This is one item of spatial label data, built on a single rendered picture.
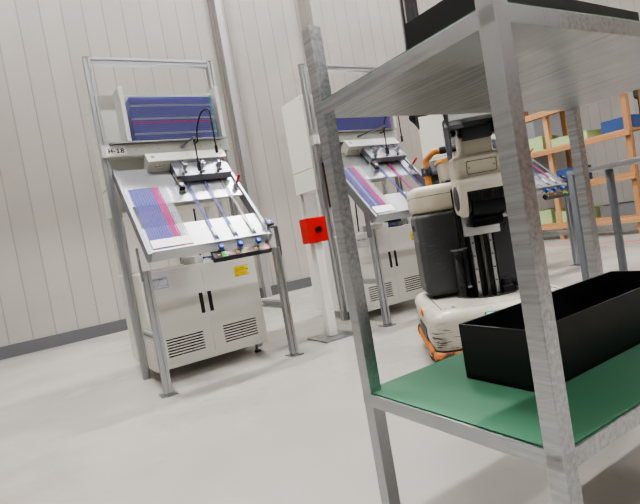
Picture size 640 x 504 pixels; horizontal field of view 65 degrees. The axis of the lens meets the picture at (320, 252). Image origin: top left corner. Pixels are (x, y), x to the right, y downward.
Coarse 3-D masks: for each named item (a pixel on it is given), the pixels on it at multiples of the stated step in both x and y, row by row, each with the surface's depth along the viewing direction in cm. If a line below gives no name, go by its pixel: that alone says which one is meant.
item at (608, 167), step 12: (588, 168) 323; (600, 168) 316; (612, 168) 349; (612, 180) 353; (576, 192) 335; (612, 192) 354; (576, 204) 335; (612, 204) 355; (576, 216) 336; (612, 216) 357; (576, 228) 338; (624, 252) 356; (624, 264) 356; (588, 276) 337
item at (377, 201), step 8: (344, 168) 357; (352, 168) 359; (352, 176) 352; (360, 176) 355; (352, 184) 346; (360, 184) 347; (368, 184) 350; (360, 192) 340; (368, 192) 343; (376, 192) 345; (368, 200) 336; (376, 200) 338; (384, 200) 341; (376, 208) 332; (384, 208) 334; (392, 208) 337
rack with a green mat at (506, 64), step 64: (320, 64) 100; (384, 64) 83; (448, 64) 80; (512, 64) 65; (576, 64) 94; (320, 128) 101; (512, 128) 65; (576, 128) 145; (512, 192) 66; (384, 384) 106; (448, 384) 100; (576, 384) 89; (384, 448) 103; (512, 448) 73; (576, 448) 68
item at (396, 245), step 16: (336, 240) 368; (368, 240) 360; (384, 240) 368; (400, 240) 376; (368, 256) 360; (384, 256) 367; (400, 256) 375; (368, 272) 359; (384, 272) 367; (400, 272) 374; (416, 272) 383; (368, 288) 358; (400, 288) 374; (416, 288) 382; (336, 304) 382; (368, 304) 358
